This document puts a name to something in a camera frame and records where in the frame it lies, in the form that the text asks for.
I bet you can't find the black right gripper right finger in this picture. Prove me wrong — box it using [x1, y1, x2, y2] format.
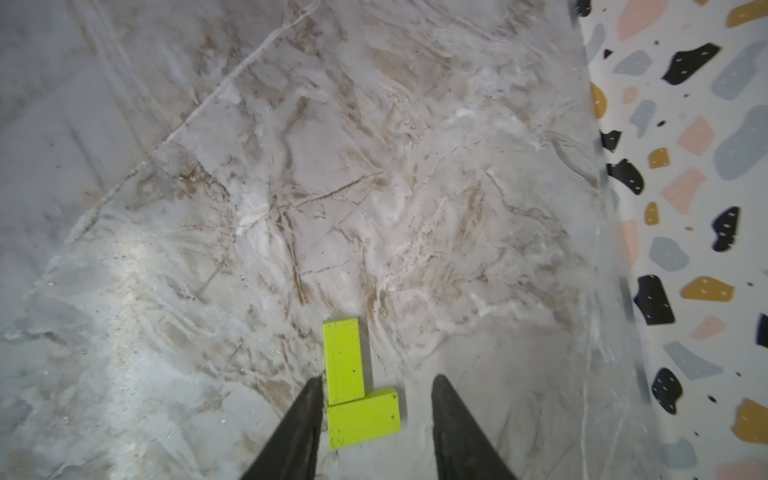
[431, 374, 516, 480]

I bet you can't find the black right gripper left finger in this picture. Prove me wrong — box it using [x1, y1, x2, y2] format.
[241, 377, 324, 480]

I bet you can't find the lime green block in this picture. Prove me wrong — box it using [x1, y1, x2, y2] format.
[327, 387, 401, 450]
[323, 318, 365, 405]

